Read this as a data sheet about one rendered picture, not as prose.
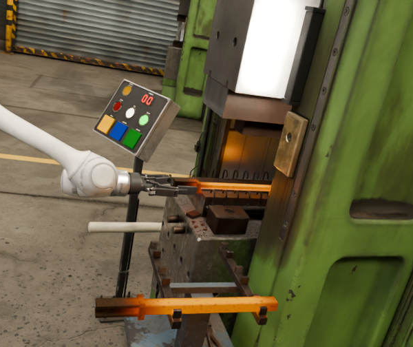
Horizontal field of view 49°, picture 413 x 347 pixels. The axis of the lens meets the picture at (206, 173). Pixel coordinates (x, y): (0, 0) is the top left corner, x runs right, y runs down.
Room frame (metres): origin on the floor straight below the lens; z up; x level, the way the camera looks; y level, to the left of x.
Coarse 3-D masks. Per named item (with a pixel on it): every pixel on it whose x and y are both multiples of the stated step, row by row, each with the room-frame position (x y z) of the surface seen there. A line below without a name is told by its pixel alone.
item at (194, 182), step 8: (176, 184) 1.44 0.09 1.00; (184, 184) 1.45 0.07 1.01; (192, 184) 1.46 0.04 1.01; (200, 184) 1.46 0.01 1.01; (208, 184) 1.49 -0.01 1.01; (216, 184) 1.50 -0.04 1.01; (224, 184) 1.52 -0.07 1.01; (232, 184) 1.53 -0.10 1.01; (240, 184) 1.55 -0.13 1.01; (248, 184) 1.57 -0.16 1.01
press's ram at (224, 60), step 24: (240, 0) 1.45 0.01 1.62; (264, 0) 1.37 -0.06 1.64; (288, 0) 1.40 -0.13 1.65; (312, 0) 1.43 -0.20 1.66; (216, 24) 1.60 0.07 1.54; (240, 24) 1.42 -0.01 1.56; (264, 24) 1.38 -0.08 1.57; (288, 24) 1.41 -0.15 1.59; (216, 48) 1.56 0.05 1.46; (240, 48) 1.38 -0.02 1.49; (264, 48) 1.39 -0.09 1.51; (288, 48) 1.42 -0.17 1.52; (216, 72) 1.52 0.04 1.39; (240, 72) 1.36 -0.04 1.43; (264, 72) 1.39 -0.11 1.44; (288, 72) 1.43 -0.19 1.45
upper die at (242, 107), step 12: (216, 84) 1.50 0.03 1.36; (204, 96) 1.58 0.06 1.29; (216, 96) 1.48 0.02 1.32; (228, 96) 1.41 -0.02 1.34; (240, 96) 1.43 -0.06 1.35; (252, 96) 1.44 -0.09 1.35; (264, 96) 1.46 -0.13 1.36; (216, 108) 1.46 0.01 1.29; (228, 108) 1.41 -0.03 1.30; (240, 108) 1.43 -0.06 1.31; (252, 108) 1.45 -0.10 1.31; (264, 108) 1.46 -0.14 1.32; (276, 108) 1.48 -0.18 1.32; (288, 108) 1.50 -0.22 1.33; (252, 120) 1.45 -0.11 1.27; (264, 120) 1.47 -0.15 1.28; (276, 120) 1.49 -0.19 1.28
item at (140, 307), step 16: (96, 304) 0.78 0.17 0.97; (112, 304) 0.79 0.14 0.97; (128, 304) 0.80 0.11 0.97; (144, 304) 0.80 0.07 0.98; (160, 304) 0.82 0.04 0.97; (176, 304) 0.83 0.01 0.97; (192, 304) 0.85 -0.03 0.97; (208, 304) 0.86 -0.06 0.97; (224, 304) 0.87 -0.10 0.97; (240, 304) 0.88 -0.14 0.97; (256, 304) 0.90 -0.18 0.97; (272, 304) 0.91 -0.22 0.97
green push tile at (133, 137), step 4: (132, 132) 1.83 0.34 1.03; (136, 132) 1.82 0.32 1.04; (128, 136) 1.83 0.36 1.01; (132, 136) 1.82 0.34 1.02; (136, 136) 1.80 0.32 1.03; (140, 136) 1.80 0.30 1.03; (124, 140) 1.82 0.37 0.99; (128, 140) 1.81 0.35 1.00; (132, 140) 1.80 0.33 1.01; (136, 140) 1.79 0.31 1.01; (124, 144) 1.81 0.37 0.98; (128, 144) 1.80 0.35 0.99; (132, 144) 1.79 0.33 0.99; (132, 148) 1.78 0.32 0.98
